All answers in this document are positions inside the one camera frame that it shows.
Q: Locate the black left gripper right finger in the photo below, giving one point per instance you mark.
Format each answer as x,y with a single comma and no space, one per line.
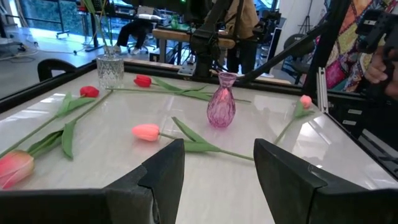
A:
289,193

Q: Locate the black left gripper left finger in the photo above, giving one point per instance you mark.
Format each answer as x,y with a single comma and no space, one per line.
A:
161,186

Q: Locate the pink tulip green stem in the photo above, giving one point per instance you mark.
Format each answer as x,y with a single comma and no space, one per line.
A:
146,132
196,94
15,169

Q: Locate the purple ribbed glass vase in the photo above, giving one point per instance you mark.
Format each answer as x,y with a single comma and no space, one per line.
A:
221,109

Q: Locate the clear cut glass vase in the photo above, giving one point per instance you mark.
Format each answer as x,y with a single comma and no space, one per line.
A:
110,73

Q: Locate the silver aluminium bar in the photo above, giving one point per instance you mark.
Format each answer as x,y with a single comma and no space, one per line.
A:
321,93

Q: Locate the black office chair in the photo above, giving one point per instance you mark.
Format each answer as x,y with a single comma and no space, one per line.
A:
297,46

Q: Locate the person's hand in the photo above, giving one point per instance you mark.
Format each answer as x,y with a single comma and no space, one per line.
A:
374,70

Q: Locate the person in colourful shirt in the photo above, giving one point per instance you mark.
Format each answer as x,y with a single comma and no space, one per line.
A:
345,53

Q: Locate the wooden desk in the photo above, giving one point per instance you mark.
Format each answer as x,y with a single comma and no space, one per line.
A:
171,35

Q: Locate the seated person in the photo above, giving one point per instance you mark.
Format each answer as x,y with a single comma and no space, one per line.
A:
133,31

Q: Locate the black arched chair back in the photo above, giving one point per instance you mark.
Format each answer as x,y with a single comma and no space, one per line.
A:
54,60

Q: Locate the black handheld device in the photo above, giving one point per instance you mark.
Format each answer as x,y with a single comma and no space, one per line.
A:
373,28

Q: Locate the silver bracket plate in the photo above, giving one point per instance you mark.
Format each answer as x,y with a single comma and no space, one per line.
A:
187,69

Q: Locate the black aluminium table frame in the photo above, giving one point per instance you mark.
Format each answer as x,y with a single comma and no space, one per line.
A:
37,88

